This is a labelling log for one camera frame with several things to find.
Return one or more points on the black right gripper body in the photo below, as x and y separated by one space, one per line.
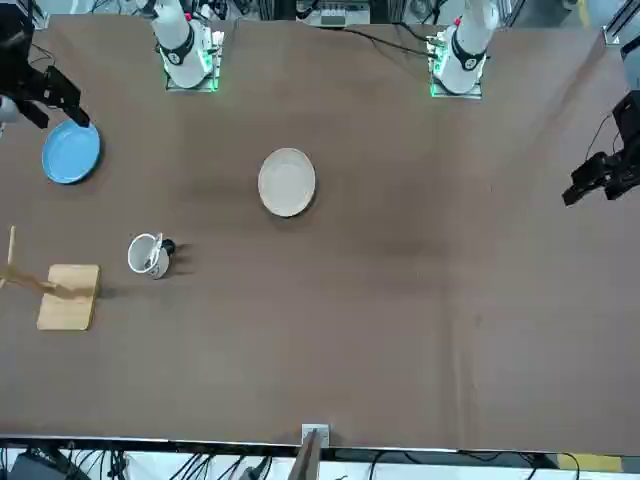
30 87

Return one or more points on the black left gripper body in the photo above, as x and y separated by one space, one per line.
629 122

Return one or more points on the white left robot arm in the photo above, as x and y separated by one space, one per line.
462 50

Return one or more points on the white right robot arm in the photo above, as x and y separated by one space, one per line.
182 45

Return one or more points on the blue plate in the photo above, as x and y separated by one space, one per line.
70 152

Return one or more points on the white cup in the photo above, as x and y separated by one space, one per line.
137 255

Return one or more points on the wooden hanging rack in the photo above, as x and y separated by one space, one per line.
70 310

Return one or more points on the white plate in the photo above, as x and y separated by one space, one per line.
286 182

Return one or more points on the aluminium frame bracket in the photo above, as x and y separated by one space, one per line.
617 25

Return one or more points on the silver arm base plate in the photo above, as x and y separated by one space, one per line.
475 93
210 86

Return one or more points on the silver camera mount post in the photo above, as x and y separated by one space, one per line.
315 450

